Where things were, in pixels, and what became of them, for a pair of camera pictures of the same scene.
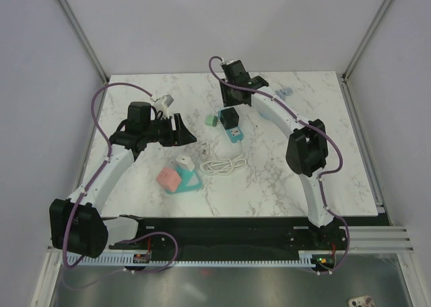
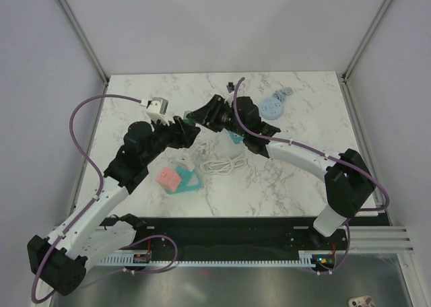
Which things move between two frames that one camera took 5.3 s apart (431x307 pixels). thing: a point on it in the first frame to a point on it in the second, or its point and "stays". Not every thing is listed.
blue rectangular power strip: (235, 134) stays
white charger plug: (185, 161) stays
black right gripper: (227, 101) to (207, 115)
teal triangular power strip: (190, 181) stays
